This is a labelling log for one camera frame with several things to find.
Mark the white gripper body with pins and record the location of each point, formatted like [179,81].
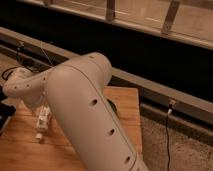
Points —
[38,106]

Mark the white plastic bottle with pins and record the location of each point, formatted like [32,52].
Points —
[42,123]

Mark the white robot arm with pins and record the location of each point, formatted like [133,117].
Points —
[73,90]

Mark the green ceramic bowl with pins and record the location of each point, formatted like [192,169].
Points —
[112,108]

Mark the black device at left edge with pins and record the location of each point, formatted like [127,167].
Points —
[6,111]

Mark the wooden railing frame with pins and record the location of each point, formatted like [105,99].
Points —
[187,21]

